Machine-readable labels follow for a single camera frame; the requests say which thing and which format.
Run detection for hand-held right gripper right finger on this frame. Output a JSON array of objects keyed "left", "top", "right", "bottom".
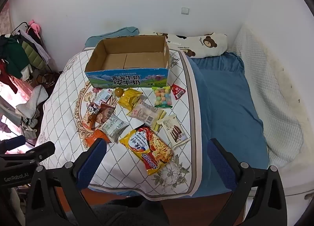
[{"left": 207, "top": 138, "right": 287, "bottom": 226}]

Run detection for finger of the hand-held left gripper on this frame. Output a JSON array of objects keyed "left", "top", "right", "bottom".
[
  {"left": 0, "top": 136, "right": 26, "bottom": 154},
  {"left": 26, "top": 142, "right": 56, "bottom": 161}
]

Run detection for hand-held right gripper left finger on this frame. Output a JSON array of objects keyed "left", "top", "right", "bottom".
[{"left": 25, "top": 138, "right": 108, "bottom": 226}]

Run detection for white chocolate biscuit packet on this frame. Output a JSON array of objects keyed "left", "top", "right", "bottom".
[{"left": 157, "top": 114, "right": 190, "bottom": 149}]

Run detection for cardboard box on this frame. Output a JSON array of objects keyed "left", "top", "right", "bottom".
[{"left": 85, "top": 35, "right": 170, "bottom": 88}]

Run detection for orange snack packet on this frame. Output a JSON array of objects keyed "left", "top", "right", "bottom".
[{"left": 85, "top": 129, "right": 111, "bottom": 147}]

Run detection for white green snack packet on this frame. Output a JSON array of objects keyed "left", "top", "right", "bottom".
[{"left": 99, "top": 114, "right": 130, "bottom": 143}]

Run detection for white crumpled cloth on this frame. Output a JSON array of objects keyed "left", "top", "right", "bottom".
[{"left": 15, "top": 84, "right": 49, "bottom": 118}]

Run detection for cartoon print snack packet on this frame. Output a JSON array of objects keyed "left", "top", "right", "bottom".
[{"left": 82, "top": 102, "right": 101, "bottom": 128}]

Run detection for brown snack packet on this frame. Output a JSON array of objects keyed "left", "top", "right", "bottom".
[{"left": 97, "top": 102, "right": 116, "bottom": 125}]

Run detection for blue bed sheet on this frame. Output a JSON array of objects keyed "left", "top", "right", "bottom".
[{"left": 85, "top": 36, "right": 270, "bottom": 198}]

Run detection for printed white blanket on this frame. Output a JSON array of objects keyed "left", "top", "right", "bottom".
[{"left": 36, "top": 47, "right": 211, "bottom": 202}]

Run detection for yellow instant noodle packet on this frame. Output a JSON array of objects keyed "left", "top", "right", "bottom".
[{"left": 119, "top": 125, "right": 174, "bottom": 176}]

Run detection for person's dark clothing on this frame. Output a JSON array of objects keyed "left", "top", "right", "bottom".
[{"left": 81, "top": 195, "right": 170, "bottom": 226}]

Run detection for red garment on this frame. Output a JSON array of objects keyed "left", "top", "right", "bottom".
[{"left": 0, "top": 59, "right": 19, "bottom": 94}]

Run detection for white labelled snack packet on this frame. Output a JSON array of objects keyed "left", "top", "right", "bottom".
[{"left": 94, "top": 89, "right": 113, "bottom": 106}]

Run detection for brown bag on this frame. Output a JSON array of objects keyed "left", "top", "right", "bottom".
[{"left": 36, "top": 71, "right": 60, "bottom": 88}]

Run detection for clear pastry packet yellow ends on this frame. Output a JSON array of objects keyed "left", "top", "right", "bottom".
[{"left": 126, "top": 100, "right": 168, "bottom": 131}]

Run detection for yellow snack packet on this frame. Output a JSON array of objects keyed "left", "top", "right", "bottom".
[{"left": 118, "top": 88, "right": 143, "bottom": 110}]

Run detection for white waffle blanket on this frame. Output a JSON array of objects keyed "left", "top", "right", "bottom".
[{"left": 232, "top": 24, "right": 308, "bottom": 168}]

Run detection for small red snack packet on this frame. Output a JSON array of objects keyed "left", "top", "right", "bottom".
[{"left": 170, "top": 84, "right": 186, "bottom": 100}]

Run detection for colourful candy ball bag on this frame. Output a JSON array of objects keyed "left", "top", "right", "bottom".
[{"left": 152, "top": 86, "right": 173, "bottom": 108}]

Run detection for dark green jacket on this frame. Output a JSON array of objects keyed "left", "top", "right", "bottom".
[{"left": 0, "top": 35, "right": 28, "bottom": 79}]

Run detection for olive puffer vest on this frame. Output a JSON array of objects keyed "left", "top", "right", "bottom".
[{"left": 21, "top": 40, "right": 46, "bottom": 71}]

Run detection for black clothes rack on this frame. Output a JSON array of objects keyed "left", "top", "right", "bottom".
[{"left": 11, "top": 21, "right": 53, "bottom": 72}]

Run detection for pink hat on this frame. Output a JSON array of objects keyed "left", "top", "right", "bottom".
[{"left": 28, "top": 19, "right": 41, "bottom": 33}]

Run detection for bear print pillow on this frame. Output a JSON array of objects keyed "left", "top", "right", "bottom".
[{"left": 140, "top": 32, "right": 228, "bottom": 59}]

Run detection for light blue towel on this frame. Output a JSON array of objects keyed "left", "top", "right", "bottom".
[{"left": 85, "top": 27, "right": 139, "bottom": 48}]

